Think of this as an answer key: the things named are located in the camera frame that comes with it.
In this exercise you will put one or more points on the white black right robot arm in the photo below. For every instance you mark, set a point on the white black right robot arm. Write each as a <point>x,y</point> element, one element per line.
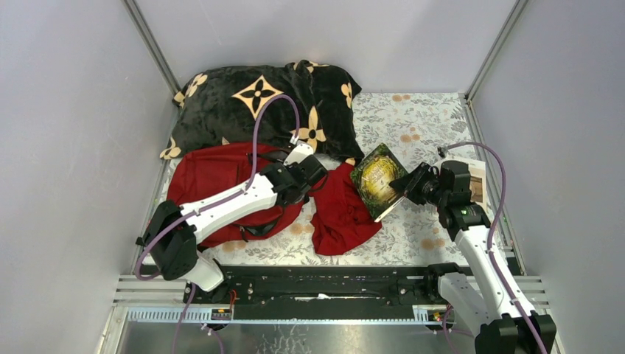
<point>497,312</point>

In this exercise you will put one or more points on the red cloth garment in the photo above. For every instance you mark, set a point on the red cloth garment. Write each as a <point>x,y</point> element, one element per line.
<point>341,221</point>

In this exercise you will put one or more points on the floral patterned table mat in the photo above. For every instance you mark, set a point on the floral patterned table mat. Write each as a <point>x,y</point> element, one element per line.
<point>412,126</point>

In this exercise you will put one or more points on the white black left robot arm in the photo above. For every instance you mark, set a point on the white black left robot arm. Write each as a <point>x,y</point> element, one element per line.
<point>239,191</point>

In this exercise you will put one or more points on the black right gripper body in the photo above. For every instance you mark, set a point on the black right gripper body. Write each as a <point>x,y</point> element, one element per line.
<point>430,191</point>

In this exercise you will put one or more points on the red student backpack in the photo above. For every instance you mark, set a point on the red student backpack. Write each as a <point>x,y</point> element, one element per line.
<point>206,172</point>

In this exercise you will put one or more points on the red treehouse storybook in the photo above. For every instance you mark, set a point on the red treehouse storybook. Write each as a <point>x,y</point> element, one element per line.
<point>276,156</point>

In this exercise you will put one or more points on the white beige cover book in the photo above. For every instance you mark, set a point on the white beige cover book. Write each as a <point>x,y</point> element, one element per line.
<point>477,170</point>

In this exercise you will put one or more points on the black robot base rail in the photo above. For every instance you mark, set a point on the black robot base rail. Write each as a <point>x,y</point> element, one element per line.
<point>322,292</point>

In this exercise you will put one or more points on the black floral plush blanket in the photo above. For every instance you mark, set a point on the black floral plush blanket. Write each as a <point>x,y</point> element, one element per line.
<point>231,104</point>

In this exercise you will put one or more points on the green dark cover book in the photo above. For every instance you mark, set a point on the green dark cover book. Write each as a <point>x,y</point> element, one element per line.
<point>372,178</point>

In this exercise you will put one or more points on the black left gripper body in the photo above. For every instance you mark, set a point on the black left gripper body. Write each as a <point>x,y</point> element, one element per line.
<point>312,169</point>

